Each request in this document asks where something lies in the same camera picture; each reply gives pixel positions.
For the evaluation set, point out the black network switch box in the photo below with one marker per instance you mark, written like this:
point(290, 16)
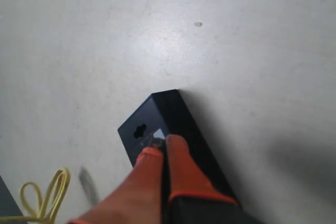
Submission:
point(167, 112)

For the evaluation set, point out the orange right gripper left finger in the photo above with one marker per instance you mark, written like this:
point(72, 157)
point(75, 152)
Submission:
point(137, 199)

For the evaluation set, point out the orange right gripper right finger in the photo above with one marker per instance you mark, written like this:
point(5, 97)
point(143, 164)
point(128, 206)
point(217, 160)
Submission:
point(193, 198)

